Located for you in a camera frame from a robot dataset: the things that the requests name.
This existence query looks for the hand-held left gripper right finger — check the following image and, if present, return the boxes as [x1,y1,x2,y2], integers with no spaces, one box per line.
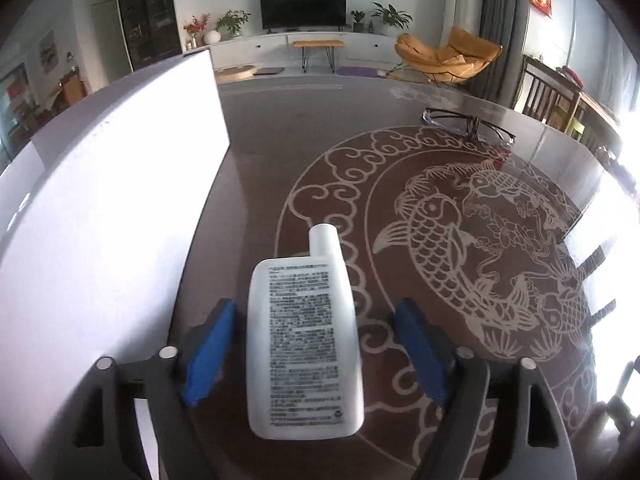
[393,297,578,480]

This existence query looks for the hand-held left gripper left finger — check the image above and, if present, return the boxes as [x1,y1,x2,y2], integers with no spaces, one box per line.
[72,297,237,480]

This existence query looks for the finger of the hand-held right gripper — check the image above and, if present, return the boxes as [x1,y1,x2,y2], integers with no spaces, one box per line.
[607,357,640,436]

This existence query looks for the white plastic bottle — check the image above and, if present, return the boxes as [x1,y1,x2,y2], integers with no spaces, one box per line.
[246,223,366,441]

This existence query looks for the white board panel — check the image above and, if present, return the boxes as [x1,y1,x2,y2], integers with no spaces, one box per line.
[0,49,231,461]

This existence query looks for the round beige floor cushion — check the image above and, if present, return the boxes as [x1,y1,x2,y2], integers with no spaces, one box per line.
[215,64,258,83]

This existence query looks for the dark wooden slatted chair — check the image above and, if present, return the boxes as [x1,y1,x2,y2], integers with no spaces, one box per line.
[515,55,583,133]

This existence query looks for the purple floor mat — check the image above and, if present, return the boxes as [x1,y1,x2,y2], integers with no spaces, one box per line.
[336,65,388,78]

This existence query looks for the orange lounge chair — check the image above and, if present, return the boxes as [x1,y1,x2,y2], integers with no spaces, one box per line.
[394,26,503,86]

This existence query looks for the white television cabinet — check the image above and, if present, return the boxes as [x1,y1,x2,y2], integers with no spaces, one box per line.
[207,30,401,68]

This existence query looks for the wooden bench black legs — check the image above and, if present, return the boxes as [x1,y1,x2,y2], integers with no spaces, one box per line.
[292,40,346,73]

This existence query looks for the red flower bouquet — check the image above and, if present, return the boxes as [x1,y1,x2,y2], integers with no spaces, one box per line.
[183,14,210,50]

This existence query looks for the bushy green potted plant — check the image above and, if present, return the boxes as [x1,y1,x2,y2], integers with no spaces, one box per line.
[216,9,251,38]

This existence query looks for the large leafy potted plant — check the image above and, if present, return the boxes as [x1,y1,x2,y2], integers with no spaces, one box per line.
[371,2,413,36]

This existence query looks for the grey curtain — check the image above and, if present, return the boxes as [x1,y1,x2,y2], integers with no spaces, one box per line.
[472,0,533,106]

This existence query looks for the dark glass display cabinet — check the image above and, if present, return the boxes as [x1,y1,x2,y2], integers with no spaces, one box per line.
[115,0,182,72]

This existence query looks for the white tower air conditioner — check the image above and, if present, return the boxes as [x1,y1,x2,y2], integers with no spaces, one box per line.
[440,0,486,48]

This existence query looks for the black television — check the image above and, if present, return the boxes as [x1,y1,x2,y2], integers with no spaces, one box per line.
[259,0,347,33]

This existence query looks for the black frame eyeglasses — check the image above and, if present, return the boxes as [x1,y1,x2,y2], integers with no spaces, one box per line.
[421,106,517,148]

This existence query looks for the framed wall picture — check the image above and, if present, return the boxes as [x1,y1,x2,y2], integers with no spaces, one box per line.
[39,31,56,72]

